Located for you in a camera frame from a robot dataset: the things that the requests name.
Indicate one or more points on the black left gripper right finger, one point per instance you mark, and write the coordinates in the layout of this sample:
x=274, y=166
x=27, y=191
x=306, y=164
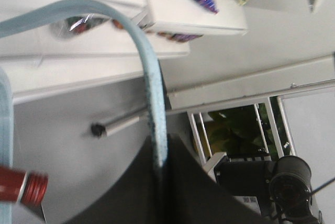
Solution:
x=193, y=197

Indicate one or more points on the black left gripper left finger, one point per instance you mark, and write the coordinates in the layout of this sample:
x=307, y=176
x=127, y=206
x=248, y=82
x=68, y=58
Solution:
x=132, y=199

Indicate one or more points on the red white coca-cola bottle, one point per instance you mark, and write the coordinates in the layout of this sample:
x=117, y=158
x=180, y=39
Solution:
x=27, y=188

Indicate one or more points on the light blue plastic basket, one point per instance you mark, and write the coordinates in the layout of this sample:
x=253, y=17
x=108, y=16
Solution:
x=152, y=74

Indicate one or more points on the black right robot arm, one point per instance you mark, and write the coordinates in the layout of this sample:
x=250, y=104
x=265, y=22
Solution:
x=241, y=191

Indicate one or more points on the green potted plant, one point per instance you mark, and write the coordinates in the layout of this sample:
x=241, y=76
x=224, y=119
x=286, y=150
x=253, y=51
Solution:
x=241, y=130

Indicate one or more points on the white wheeled whiteboard stand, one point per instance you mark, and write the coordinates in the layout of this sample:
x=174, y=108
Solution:
x=306, y=76

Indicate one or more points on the white metal shelving unit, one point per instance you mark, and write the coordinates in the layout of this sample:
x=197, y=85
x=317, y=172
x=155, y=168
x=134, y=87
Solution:
x=39, y=63

